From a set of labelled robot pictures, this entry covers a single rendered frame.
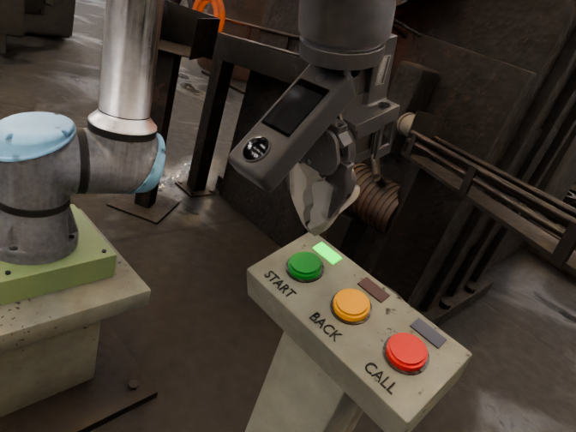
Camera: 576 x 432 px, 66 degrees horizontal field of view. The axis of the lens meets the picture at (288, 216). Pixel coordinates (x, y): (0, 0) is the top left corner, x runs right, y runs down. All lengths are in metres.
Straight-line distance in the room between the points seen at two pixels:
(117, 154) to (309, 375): 0.49
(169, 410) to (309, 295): 0.66
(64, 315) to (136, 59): 0.44
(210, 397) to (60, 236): 0.53
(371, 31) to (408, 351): 0.30
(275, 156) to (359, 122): 0.09
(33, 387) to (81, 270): 0.27
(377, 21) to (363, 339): 0.30
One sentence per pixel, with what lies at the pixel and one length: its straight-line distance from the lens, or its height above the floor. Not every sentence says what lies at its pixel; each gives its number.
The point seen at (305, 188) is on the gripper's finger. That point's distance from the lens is 0.45.
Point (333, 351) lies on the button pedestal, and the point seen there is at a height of 0.58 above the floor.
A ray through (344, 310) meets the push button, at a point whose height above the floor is 0.60.
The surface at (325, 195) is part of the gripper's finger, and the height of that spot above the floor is 0.72.
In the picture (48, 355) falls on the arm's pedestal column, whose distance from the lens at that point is 1.00.
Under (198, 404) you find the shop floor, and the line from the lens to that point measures 1.13.
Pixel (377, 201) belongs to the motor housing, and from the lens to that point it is 1.10.
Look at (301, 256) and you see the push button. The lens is 0.53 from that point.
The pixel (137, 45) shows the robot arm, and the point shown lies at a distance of 0.78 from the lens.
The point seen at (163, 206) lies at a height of 0.01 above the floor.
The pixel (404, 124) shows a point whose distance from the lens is 1.16.
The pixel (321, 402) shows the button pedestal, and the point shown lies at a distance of 0.53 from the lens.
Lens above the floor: 0.88
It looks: 26 degrees down
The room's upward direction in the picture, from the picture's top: 19 degrees clockwise
